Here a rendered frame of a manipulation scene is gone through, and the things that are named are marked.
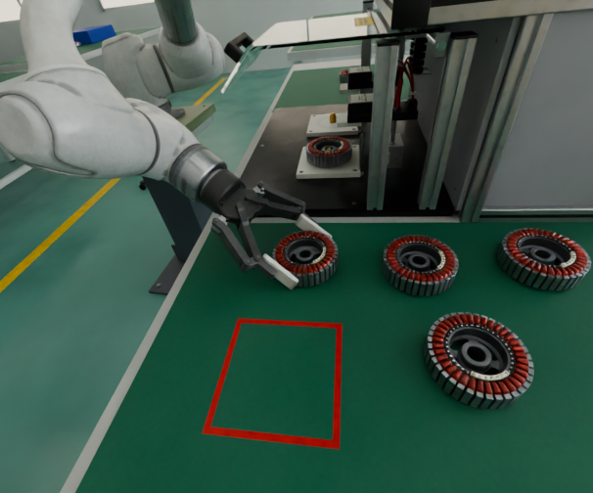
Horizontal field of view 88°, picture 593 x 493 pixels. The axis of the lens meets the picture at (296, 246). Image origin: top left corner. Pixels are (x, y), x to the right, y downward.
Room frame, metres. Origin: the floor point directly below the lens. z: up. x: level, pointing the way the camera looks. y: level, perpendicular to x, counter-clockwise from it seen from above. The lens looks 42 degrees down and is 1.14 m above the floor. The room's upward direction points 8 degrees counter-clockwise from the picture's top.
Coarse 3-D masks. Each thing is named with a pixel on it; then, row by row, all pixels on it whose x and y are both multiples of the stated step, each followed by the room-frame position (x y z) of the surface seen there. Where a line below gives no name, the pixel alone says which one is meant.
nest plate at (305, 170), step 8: (304, 152) 0.77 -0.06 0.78; (352, 152) 0.73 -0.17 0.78; (304, 160) 0.72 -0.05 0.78; (352, 160) 0.68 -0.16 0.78; (304, 168) 0.68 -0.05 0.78; (312, 168) 0.67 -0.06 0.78; (320, 168) 0.67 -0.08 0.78; (328, 168) 0.66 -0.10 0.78; (336, 168) 0.66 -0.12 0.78; (344, 168) 0.65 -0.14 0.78; (352, 168) 0.65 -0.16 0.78; (296, 176) 0.65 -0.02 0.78; (304, 176) 0.65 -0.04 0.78; (312, 176) 0.65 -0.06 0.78; (320, 176) 0.64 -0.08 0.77; (328, 176) 0.64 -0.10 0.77; (336, 176) 0.64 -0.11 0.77; (344, 176) 0.63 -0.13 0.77; (352, 176) 0.63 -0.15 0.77
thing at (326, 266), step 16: (288, 240) 0.42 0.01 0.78; (304, 240) 0.42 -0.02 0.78; (320, 240) 0.41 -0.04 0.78; (272, 256) 0.38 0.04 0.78; (288, 256) 0.39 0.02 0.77; (304, 256) 0.40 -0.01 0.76; (320, 256) 0.36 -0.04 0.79; (336, 256) 0.36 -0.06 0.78; (304, 272) 0.34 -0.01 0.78; (320, 272) 0.33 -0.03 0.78
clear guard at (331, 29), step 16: (352, 16) 0.71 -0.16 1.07; (368, 16) 0.68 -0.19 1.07; (272, 32) 0.64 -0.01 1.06; (288, 32) 0.61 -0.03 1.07; (304, 32) 0.59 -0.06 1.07; (320, 32) 0.57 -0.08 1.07; (336, 32) 0.55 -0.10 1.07; (352, 32) 0.53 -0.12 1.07; (368, 32) 0.51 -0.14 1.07; (384, 32) 0.49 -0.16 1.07; (400, 32) 0.48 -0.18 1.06; (416, 32) 0.48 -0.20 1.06; (432, 32) 0.48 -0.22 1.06; (256, 48) 0.53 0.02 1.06; (272, 48) 0.52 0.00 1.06; (240, 64) 0.53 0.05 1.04
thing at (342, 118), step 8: (352, 96) 0.71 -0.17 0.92; (360, 96) 0.71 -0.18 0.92; (368, 96) 0.70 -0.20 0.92; (352, 104) 0.67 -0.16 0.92; (360, 104) 0.67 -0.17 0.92; (368, 104) 0.66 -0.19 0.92; (400, 104) 0.69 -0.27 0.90; (352, 112) 0.67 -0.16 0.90; (360, 112) 0.67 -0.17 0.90; (368, 112) 0.66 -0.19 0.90; (392, 112) 0.65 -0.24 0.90; (400, 112) 0.64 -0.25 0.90; (408, 112) 0.64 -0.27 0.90; (416, 112) 0.64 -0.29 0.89; (344, 120) 0.69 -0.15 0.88; (352, 120) 0.67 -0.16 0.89; (360, 120) 0.66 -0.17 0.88; (368, 120) 0.66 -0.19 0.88; (392, 120) 0.65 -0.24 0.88; (392, 128) 0.66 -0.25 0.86; (392, 136) 0.65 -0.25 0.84
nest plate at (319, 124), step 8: (344, 112) 1.01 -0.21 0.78; (312, 120) 0.98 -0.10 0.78; (320, 120) 0.97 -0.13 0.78; (328, 120) 0.96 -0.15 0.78; (312, 128) 0.92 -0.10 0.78; (320, 128) 0.91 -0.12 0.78; (328, 128) 0.90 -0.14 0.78; (336, 128) 0.89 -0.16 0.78; (344, 128) 0.89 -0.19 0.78; (352, 128) 0.88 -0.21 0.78; (312, 136) 0.89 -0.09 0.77
